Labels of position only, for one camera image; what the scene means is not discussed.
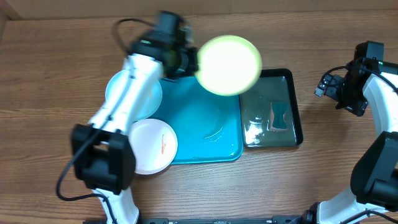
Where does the white pink plate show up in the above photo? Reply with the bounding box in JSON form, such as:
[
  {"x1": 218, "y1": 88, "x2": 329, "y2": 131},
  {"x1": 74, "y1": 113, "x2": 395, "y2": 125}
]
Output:
[{"x1": 129, "y1": 119, "x2": 178, "y2": 175}]

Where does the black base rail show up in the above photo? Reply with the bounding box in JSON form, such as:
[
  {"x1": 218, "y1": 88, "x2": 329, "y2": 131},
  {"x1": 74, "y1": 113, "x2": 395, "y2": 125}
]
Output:
[{"x1": 138, "y1": 215, "x2": 302, "y2": 224}]

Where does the green scrub sponge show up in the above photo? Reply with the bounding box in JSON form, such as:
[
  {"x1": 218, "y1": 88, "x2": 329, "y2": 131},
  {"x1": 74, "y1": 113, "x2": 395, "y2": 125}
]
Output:
[{"x1": 270, "y1": 101, "x2": 288, "y2": 131}]

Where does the green rimmed plate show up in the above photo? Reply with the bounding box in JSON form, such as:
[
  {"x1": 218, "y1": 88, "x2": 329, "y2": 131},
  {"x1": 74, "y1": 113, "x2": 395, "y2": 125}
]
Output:
[{"x1": 195, "y1": 35, "x2": 262, "y2": 96}]

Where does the blue rimmed plate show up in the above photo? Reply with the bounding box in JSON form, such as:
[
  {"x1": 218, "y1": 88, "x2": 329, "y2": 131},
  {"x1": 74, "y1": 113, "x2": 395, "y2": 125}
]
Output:
[{"x1": 105, "y1": 70, "x2": 162, "y2": 121}]

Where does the black water basin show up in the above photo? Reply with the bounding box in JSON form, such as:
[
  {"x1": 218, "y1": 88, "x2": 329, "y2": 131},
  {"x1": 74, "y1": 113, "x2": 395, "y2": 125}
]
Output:
[{"x1": 239, "y1": 68, "x2": 303, "y2": 148}]

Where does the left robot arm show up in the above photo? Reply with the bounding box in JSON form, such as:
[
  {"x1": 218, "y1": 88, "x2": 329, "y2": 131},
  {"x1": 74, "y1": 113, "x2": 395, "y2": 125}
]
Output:
[{"x1": 60, "y1": 28, "x2": 198, "y2": 223}]

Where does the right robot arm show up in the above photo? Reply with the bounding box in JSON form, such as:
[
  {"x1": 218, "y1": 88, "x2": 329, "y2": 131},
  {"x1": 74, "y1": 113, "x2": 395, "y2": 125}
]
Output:
[{"x1": 299, "y1": 56, "x2": 397, "y2": 223}]

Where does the teal plastic tray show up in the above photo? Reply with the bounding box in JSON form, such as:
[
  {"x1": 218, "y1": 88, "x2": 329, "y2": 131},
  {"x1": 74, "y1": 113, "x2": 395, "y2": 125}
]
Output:
[{"x1": 151, "y1": 77, "x2": 244, "y2": 165}]

